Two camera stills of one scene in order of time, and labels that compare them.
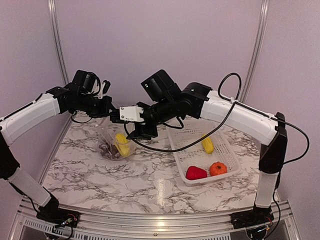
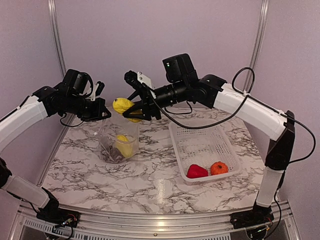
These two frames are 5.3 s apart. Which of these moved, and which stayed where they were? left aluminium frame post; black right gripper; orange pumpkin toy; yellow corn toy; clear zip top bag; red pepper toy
Moved: yellow corn toy; black right gripper
Stayed: clear zip top bag; orange pumpkin toy; red pepper toy; left aluminium frame post
